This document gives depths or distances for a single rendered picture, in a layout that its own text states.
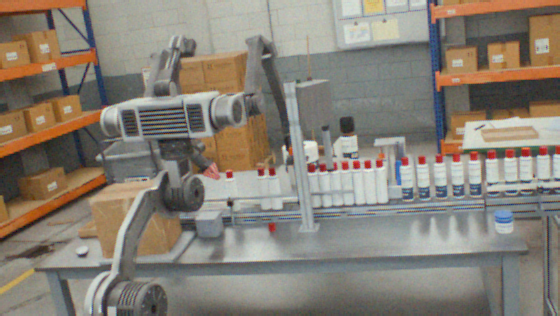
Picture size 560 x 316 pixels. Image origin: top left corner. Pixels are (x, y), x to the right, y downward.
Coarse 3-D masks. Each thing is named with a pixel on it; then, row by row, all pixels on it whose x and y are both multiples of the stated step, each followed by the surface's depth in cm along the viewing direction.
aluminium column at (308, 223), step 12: (288, 84) 238; (288, 108) 240; (300, 132) 243; (300, 144) 244; (300, 156) 245; (300, 168) 248; (300, 180) 249; (300, 192) 250; (312, 216) 255; (312, 228) 253
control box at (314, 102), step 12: (300, 84) 242; (312, 84) 239; (324, 84) 244; (300, 96) 237; (312, 96) 240; (324, 96) 245; (300, 108) 239; (312, 108) 240; (324, 108) 246; (300, 120) 241; (312, 120) 241; (324, 120) 246
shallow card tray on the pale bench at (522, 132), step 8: (504, 128) 380; (512, 128) 379; (520, 128) 378; (528, 128) 377; (488, 136) 376; (496, 136) 373; (504, 136) 359; (512, 136) 358; (520, 136) 357; (528, 136) 356; (536, 136) 355
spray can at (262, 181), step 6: (258, 168) 268; (258, 174) 268; (264, 174) 269; (258, 180) 268; (264, 180) 268; (258, 186) 269; (264, 186) 268; (264, 192) 269; (264, 198) 270; (270, 198) 272; (264, 204) 271; (270, 204) 272; (264, 210) 271
